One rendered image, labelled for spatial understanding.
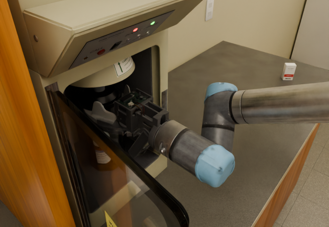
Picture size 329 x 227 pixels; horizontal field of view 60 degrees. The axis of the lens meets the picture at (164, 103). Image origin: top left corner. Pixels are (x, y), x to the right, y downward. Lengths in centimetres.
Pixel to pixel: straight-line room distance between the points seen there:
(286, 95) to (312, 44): 299
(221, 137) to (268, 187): 34
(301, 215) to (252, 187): 125
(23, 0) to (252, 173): 77
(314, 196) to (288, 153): 124
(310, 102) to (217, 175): 21
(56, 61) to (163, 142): 27
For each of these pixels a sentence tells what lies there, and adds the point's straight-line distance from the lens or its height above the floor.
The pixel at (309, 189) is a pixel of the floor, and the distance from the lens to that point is 231.
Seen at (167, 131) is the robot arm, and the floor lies 126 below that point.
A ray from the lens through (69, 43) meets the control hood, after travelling 38.
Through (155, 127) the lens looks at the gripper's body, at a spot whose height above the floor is 125.
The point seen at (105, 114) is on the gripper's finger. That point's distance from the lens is 66.
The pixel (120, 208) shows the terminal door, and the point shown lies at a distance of 43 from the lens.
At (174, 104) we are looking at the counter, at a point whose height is 94.
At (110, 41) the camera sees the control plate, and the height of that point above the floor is 145.
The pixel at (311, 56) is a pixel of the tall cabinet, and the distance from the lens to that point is 361.
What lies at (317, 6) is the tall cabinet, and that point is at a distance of 346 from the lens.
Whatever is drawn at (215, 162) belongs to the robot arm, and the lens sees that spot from 53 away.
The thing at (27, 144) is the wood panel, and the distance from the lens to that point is 41.
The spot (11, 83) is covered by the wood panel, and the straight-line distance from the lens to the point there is 37.
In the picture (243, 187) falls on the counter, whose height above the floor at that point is 94.
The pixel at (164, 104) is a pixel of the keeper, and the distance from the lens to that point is 76.
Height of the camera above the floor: 162
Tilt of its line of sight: 35 degrees down
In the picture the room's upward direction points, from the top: straight up
